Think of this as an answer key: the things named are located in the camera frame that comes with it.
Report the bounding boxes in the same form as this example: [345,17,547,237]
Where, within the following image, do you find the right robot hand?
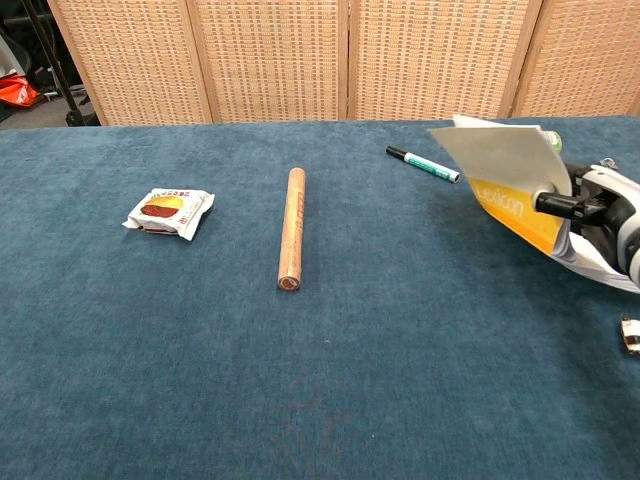
[533,162,640,282]

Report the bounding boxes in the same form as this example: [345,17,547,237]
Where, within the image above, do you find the blue table cloth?
[0,115,640,480]

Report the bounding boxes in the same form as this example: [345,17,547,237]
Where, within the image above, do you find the woven wooden folding screen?
[47,0,640,127]

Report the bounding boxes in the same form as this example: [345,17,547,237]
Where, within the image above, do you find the marker pen with black cap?
[385,145,461,184]

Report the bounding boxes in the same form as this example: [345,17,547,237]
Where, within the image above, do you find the white book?
[428,114,640,295]

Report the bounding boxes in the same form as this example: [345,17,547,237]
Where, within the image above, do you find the black stand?
[20,0,101,127]

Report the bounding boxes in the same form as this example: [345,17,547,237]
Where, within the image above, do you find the white snack packet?
[122,187,216,243]

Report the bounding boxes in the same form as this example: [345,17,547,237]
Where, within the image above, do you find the wooden rolling pin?
[275,166,307,293]

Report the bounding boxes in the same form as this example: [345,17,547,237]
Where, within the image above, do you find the small black and white object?
[620,315,640,356]

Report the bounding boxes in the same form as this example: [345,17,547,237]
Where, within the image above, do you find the orange bag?
[0,73,40,107]

